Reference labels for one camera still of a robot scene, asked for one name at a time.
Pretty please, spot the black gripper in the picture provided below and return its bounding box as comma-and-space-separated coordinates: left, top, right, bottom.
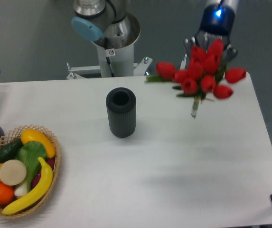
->
183, 3, 238, 62

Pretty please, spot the red tulip bouquet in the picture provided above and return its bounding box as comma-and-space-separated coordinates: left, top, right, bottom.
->
146, 38, 247, 118

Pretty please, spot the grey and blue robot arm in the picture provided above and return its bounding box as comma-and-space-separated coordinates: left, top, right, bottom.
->
71, 0, 239, 63

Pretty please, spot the dark grey ribbed vase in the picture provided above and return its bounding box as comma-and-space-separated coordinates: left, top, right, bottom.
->
106, 87, 136, 138

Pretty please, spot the purple eggplant toy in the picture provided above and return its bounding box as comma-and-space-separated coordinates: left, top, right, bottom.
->
31, 157, 55, 189

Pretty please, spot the yellow squash toy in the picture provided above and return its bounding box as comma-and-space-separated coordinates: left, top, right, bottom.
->
21, 129, 56, 159

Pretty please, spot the green bok choy toy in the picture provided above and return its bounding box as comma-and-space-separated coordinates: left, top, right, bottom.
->
14, 141, 47, 198

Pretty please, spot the yellow plastic banana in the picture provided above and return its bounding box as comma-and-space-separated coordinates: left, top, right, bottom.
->
2, 157, 53, 216

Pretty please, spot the dark green cucumber toy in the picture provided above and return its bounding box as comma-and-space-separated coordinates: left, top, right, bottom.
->
0, 139, 23, 163

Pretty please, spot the beige round disc toy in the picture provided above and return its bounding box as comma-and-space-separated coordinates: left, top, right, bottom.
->
0, 160, 27, 186

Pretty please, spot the orange fruit toy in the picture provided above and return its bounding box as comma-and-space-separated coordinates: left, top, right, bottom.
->
0, 182, 14, 206

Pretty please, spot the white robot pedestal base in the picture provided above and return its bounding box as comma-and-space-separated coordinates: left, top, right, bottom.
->
66, 12, 153, 80

